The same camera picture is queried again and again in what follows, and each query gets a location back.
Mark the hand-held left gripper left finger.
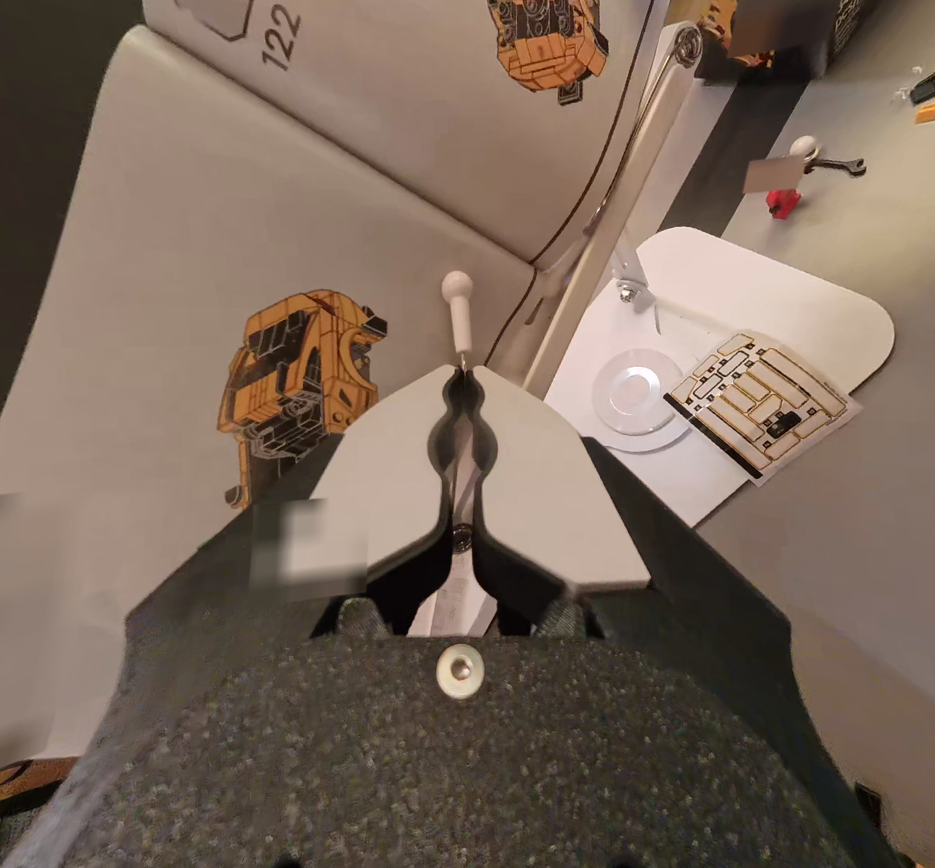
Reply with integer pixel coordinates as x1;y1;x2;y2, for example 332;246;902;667
307;364;463;637

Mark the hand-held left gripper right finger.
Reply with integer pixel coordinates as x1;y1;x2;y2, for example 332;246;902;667
466;364;653;637

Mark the white wooden book stand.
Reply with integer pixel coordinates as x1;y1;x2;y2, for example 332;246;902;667
440;19;897;528

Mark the lego instruction booklet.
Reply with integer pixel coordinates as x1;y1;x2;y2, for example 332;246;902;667
0;0;706;764

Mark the lego sticker sheet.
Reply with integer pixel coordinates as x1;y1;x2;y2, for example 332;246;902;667
662;330;864;488

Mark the black lego box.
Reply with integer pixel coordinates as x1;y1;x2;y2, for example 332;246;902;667
694;0;935;85

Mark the cluster of round lego pieces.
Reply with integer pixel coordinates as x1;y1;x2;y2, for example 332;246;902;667
894;64;935;128

